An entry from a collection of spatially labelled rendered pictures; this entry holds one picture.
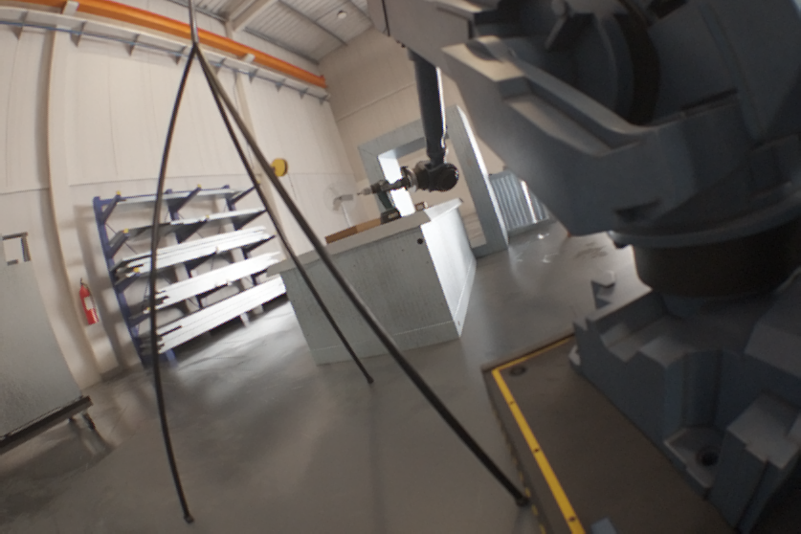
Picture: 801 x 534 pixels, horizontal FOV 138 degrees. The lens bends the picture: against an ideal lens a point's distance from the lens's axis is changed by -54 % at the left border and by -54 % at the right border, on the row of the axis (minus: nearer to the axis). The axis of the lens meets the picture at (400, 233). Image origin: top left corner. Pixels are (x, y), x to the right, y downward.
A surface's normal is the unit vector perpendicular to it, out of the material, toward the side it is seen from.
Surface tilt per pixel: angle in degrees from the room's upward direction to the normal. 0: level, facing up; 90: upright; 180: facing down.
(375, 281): 90
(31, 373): 78
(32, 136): 90
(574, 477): 0
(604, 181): 90
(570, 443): 0
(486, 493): 0
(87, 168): 90
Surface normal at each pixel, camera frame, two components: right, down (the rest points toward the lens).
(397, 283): -0.27, 0.14
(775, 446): -0.33, -0.94
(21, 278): 0.81, -0.50
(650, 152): -0.75, 0.29
